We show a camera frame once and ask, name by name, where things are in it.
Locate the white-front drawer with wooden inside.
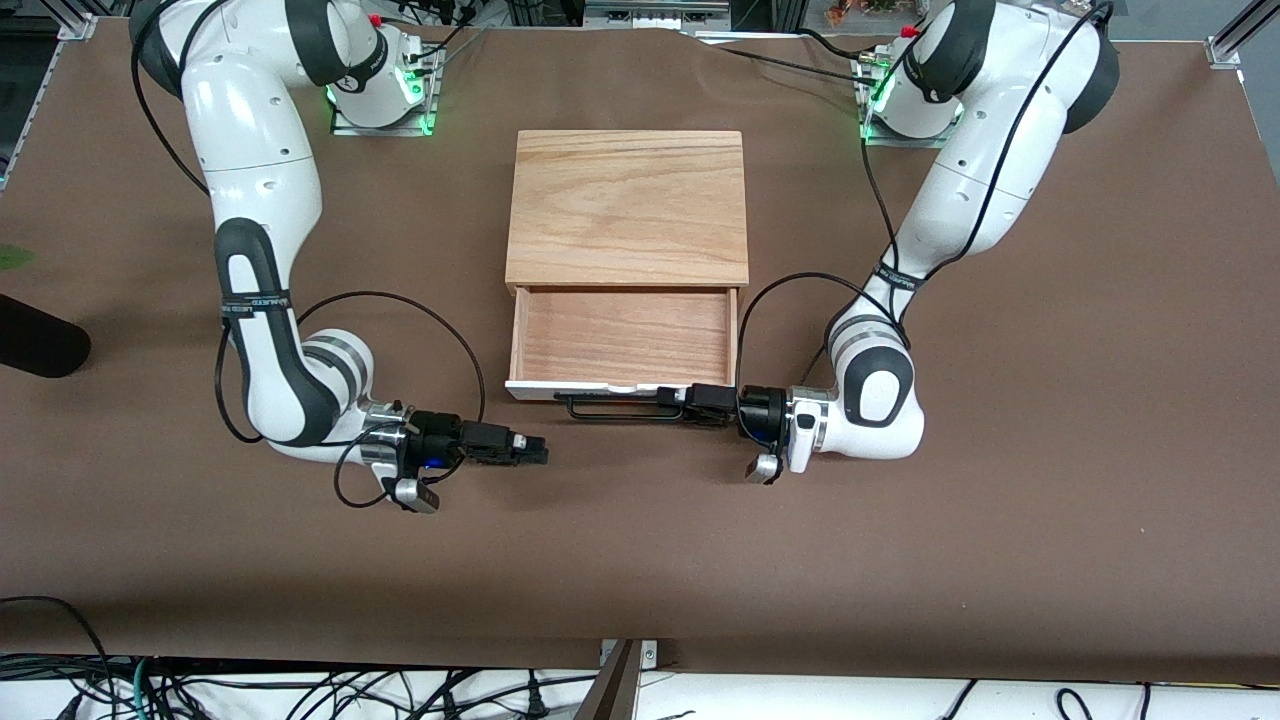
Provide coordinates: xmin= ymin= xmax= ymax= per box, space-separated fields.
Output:
xmin=505 ymin=285 xmax=743 ymax=421

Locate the light wooden drawer cabinet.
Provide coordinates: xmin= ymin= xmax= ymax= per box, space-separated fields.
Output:
xmin=505 ymin=130 xmax=751 ymax=297

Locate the brown paper table cover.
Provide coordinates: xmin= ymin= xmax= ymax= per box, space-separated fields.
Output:
xmin=0 ymin=22 xmax=1280 ymax=686

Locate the grey equipment box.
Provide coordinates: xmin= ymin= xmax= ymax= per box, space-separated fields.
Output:
xmin=583 ymin=0 xmax=733 ymax=33

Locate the black cylindrical object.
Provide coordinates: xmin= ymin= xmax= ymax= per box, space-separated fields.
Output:
xmin=0 ymin=293 xmax=93 ymax=379

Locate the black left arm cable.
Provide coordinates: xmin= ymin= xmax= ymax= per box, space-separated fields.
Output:
xmin=735 ymin=0 xmax=1116 ymax=401

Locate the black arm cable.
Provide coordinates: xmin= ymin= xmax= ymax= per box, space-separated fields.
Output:
xmin=130 ymin=0 xmax=488 ymax=509
xmin=735 ymin=0 xmax=1116 ymax=401

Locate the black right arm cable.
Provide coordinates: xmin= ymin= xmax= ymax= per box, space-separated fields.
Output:
xmin=130 ymin=0 xmax=488 ymax=509

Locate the small metal bracket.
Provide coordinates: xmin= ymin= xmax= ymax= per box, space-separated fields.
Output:
xmin=598 ymin=638 xmax=659 ymax=669

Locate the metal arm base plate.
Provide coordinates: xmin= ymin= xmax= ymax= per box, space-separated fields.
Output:
xmin=330 ymin=100 xmax=441 ymax=138
xmin=858 ymin=112 xmax=966 ymax=149

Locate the black base power cable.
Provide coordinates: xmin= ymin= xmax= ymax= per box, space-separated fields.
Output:
xmin=415 ymin=0 xmax=491 ymax=63
xmin=700 ymin=28 xmax=881 ymax=86

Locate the black looping cable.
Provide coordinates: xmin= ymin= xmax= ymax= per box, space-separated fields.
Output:
xmin=0 ymin=595 xmax=116 ymax=701

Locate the aluminium frame profile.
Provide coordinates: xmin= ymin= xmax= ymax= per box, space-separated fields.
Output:
xmin=1205 ymin=0 xmax=1280 ymax=69
xmin=0 ymin=0 xmax=101 ymax=191

